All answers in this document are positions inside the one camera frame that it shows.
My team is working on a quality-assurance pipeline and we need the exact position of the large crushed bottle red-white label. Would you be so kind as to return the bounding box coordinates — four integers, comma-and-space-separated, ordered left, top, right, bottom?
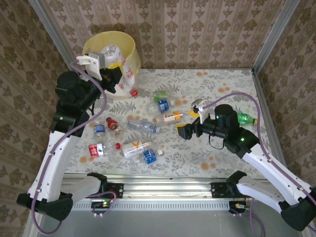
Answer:
100, 45, 139, 97

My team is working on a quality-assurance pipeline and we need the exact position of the white label bottle orange cap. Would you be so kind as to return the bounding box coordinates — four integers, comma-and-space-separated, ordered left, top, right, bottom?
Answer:
161, 111, 185, 123

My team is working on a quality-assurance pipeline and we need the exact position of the green plastic bottle yellow cap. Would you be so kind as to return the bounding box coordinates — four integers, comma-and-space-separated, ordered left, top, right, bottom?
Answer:
237, 112, 259, 125

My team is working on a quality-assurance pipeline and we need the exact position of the small bottle blue label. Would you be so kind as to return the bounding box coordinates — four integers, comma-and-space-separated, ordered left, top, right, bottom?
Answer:
146, 99, 176, 114

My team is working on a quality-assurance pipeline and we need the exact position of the small bottle green label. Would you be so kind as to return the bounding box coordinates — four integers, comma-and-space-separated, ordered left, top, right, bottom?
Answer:
153, 90, 173, 102

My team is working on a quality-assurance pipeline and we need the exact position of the long clear bottle blue cap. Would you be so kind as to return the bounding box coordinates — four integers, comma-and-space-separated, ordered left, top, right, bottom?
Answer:
126, 120, 161, 134

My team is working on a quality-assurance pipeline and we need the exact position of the short bottle blue white label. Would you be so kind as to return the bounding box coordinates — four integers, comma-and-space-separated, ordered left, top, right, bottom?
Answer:
93, 123, 107, 138

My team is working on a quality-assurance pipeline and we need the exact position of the round red label bottle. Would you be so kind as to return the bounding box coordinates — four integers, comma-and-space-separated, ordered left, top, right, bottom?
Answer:
106, 118, 125, 137

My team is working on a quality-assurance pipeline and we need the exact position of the clear bottle red white label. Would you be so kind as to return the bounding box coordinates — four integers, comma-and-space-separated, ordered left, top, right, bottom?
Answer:
88, 143, 109, 158

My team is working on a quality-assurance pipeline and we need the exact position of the clear bottle red cap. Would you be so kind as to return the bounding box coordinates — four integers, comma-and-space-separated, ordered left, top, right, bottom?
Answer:
105, 142, 123, 151

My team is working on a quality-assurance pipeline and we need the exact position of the white plastic waste bin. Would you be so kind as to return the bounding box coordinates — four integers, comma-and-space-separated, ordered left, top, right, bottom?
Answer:
105, 83, 139, 101

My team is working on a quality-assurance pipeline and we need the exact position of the floral patterned table mat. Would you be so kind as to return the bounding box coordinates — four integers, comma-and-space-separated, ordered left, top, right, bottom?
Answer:
65, 68, 281, 179

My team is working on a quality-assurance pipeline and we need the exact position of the crushed bottle blue label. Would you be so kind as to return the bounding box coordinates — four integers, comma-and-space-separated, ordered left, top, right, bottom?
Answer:
130, 148, 164, 168

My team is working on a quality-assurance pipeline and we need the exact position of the bottle white label orange logo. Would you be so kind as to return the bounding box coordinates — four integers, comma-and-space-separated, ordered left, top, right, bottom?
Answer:
121, 138, 158, 159

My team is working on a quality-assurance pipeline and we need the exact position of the small controller board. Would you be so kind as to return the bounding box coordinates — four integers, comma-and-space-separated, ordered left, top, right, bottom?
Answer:
229, 201, 249, 213
91, 201, 112, 209

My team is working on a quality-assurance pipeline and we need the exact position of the grey metal panel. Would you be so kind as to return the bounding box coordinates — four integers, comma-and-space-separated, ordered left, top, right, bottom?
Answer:
23, 199, 312, 237

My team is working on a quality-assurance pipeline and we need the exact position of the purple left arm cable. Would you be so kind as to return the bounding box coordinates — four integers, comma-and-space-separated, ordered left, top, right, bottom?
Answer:
31, 61, 108, 235

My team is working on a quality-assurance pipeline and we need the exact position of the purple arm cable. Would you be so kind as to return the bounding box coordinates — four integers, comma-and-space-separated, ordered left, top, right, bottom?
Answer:
31, 61, 108, 235
202, 92, 316, 198

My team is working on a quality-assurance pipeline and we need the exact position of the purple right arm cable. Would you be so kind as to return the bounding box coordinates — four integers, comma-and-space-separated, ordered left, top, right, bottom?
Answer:
202, 92, 316, 198

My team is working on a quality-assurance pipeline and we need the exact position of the aluminium table side rail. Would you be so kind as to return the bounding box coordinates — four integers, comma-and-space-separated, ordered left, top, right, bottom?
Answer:
251, 69, 292, 180

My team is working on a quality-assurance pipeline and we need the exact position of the aluminium front mounting rail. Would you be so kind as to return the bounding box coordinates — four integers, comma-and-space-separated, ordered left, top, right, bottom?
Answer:
37, 174, 306, 200

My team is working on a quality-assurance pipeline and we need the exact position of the aluminium frame post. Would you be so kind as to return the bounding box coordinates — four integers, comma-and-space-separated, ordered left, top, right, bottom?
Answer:
251, 0, 301, 75
28, 0, 82, 76

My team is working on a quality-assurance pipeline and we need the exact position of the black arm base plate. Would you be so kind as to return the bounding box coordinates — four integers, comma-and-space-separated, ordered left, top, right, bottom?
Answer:
211, 182, 247, 198
100, 182, 124, 199

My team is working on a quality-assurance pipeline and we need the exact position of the grey slotted cable duct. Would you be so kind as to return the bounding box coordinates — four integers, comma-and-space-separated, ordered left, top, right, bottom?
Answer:
73, 200, 232, 211

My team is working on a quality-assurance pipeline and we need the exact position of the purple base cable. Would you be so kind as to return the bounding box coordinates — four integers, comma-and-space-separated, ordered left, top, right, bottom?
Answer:
90, 191, 118, 218
232, 197, 267, 237

